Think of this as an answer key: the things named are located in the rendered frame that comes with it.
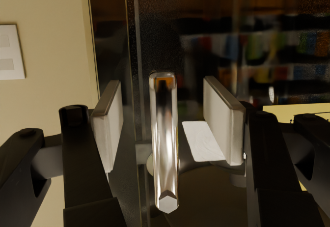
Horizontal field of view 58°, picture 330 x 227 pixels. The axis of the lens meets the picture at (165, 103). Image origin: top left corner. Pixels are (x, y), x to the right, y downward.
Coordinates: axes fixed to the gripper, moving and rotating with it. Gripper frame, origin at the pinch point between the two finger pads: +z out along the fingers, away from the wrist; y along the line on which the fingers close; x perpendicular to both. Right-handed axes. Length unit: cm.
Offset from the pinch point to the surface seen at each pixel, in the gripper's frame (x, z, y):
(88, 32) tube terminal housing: 4.5, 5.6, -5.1
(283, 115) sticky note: -2.1, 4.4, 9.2
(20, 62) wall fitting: -4, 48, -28
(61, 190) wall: -36, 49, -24
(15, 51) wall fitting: -1, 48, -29
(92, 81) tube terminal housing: 0.9, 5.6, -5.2
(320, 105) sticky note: -1.5, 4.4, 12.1
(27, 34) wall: 2, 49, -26
